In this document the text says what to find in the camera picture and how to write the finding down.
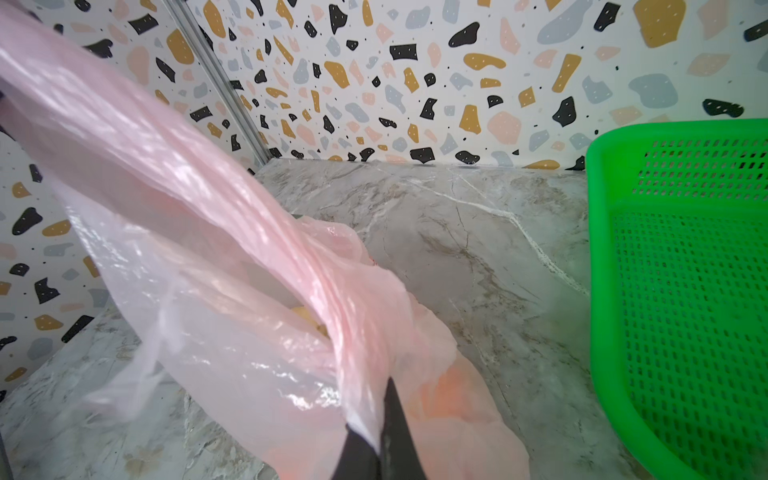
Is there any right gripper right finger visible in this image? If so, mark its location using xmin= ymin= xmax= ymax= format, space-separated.
xmin=379 ymin=378 xmax=426 ymax=480

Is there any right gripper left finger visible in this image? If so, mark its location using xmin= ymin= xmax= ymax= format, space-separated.
xmin=331 ymin=427 xmax=381 ymax=480

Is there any pink plastic bag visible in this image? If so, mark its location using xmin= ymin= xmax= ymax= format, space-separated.
xmin=1 ymin=1 xmax=530 ymax=479

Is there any green plastic basket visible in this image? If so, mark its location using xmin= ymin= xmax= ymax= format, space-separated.
xmin=586 ymin=119 xmax=767 ymax=479

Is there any left corner aluminium post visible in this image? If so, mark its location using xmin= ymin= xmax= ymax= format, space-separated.
xmin=164 ymin=0 xmax=272 ymax=172

